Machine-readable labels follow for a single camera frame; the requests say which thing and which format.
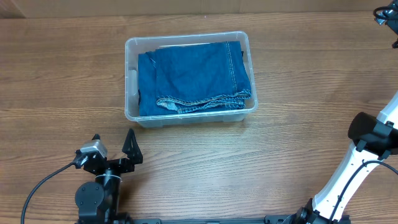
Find clear plastic storage bin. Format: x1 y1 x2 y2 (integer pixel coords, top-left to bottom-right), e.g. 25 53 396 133
124 30 259 128

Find blue denim jeans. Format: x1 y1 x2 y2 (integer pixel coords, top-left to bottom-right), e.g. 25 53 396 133
138 41 251 116

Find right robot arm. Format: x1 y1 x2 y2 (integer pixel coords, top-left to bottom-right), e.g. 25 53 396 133
283 95 397 224

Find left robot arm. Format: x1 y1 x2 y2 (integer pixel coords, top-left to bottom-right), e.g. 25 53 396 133
72 129 143 224

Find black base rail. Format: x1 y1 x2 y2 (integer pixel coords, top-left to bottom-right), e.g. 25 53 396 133
75 213 351 224

